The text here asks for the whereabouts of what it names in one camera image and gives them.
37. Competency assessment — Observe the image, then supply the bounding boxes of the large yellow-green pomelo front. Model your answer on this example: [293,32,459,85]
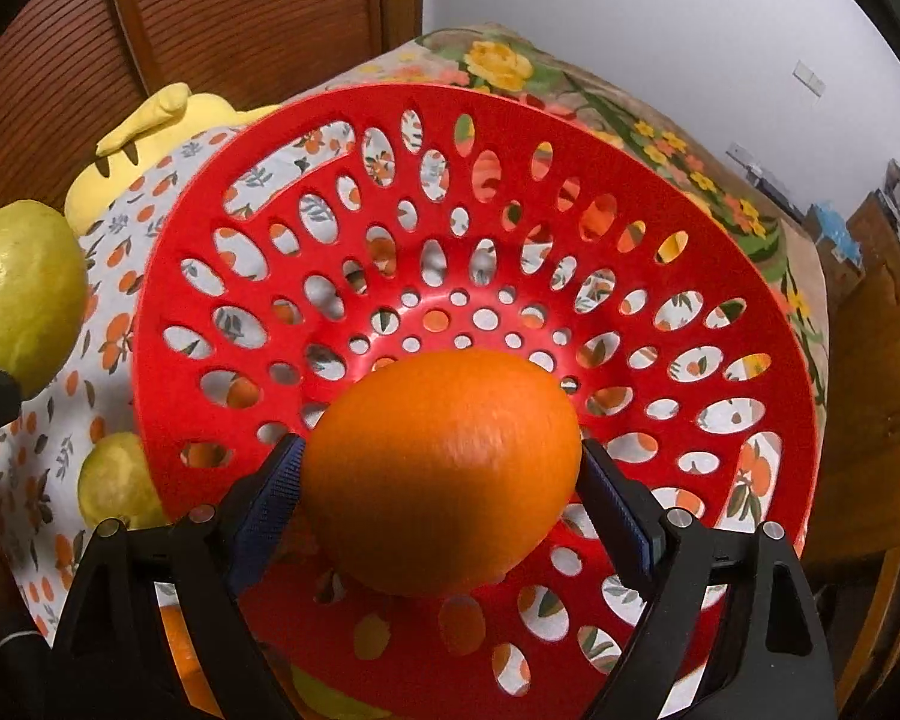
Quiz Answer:
[0,200,87,400]

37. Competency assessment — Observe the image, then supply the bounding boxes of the large orange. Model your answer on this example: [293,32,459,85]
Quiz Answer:
[302,348,582,596]

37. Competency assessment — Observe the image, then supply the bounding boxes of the orange-print white cloth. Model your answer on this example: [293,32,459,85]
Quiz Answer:
[0,127,235,639]

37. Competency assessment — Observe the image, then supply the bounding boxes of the yellow-green pomelo behind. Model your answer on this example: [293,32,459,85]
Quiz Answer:
[77,433,169,530]

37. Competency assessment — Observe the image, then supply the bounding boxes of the wooden sideboard cabinet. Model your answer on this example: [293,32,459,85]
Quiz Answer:
[798,190,900,714]

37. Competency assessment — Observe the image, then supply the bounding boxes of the yellow plush toy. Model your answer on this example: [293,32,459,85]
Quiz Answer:
[64,82,278,236]

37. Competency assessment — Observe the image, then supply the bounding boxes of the cardboard box with blue bag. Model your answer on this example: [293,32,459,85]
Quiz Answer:
[803,203,865,302]

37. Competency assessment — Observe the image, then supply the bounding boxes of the red perforated plastic basket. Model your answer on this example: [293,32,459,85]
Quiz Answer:
[131,83,818,718]

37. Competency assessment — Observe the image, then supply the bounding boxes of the wooden louvered wardrobe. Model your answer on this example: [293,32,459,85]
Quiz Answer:
[0,0,422,206]

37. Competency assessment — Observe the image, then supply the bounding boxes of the floral bed blanket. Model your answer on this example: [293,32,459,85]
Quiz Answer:
[325,23,829,427]

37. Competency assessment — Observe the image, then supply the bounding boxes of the white wall switch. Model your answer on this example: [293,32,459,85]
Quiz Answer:
[792,60,826,98]

